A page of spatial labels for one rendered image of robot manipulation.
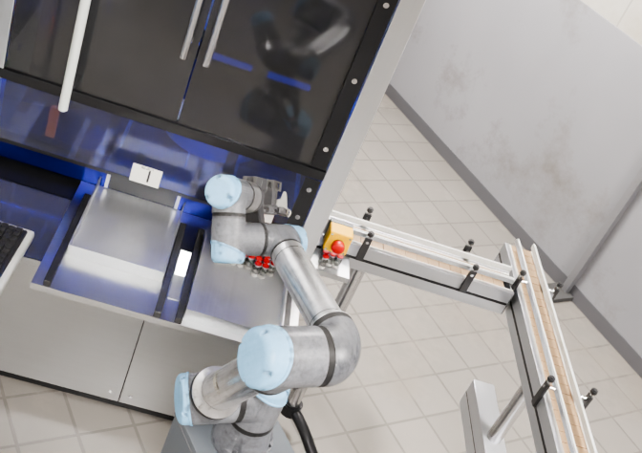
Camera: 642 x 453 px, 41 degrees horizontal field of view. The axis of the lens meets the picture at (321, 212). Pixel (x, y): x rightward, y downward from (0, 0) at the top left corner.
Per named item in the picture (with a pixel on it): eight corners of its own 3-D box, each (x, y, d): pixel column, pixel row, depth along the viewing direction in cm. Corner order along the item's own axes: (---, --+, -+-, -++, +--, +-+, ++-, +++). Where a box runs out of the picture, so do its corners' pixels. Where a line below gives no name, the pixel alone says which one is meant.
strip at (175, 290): (176, 265, 238) (181, 249, 235) (186, 268, 239) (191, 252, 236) (167, 297, 227) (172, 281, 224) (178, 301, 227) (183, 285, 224)
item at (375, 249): (304, 257, 269) (321, 218, 260) (307, 228, 282) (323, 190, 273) (502, 317, 280) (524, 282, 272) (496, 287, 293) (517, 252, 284)
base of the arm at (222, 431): (280, 459, 209) (293, 433, 204) (224, 470, 200) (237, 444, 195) (255, 410, 218) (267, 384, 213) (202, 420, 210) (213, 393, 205)
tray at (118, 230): (97, 185, 255) (99, 176, 253) (182, 211, 259) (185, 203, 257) (66, 254, 227) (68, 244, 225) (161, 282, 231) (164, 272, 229)
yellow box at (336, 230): (323, 235, 261) (331, 217, 257) (345, 242, 262) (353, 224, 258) (322, 250, 254) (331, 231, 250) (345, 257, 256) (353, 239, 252)
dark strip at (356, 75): (286, 224, 252) (389, -28, 209) (300, 227, 252) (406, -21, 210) (285, 226, 251) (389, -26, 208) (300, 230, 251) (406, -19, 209)
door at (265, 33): (178, 121, 234) (239, -85, 203) (326, 169, 242) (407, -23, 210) (177, 122, 234) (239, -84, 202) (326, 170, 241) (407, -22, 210)
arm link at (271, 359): (229, 427, 201) (339, 381, 156) (167, 430, 194) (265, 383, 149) (225, 376, 205) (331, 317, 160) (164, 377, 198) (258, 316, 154)
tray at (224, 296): (203, 242, 251) (206, 232, 249) (287, 268, 255) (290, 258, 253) (182, 318, 223) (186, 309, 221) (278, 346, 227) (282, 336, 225)
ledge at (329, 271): (309, 244, 272) (310, 239, 271) (347, 256, 274) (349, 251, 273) (307, 271, 260) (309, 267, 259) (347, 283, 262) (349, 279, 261)
